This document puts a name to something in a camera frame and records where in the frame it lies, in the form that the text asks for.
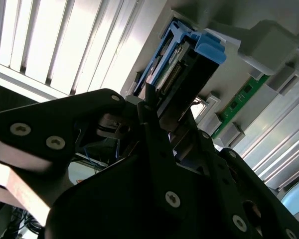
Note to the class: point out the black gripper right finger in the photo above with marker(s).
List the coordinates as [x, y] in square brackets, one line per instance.
[209, 154]

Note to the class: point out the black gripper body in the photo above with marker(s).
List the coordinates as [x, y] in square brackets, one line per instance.
[102, 206]

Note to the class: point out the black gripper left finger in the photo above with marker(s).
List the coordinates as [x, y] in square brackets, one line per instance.
[52, 119]

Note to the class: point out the hard disk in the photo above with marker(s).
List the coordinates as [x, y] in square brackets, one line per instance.
[189, 82]

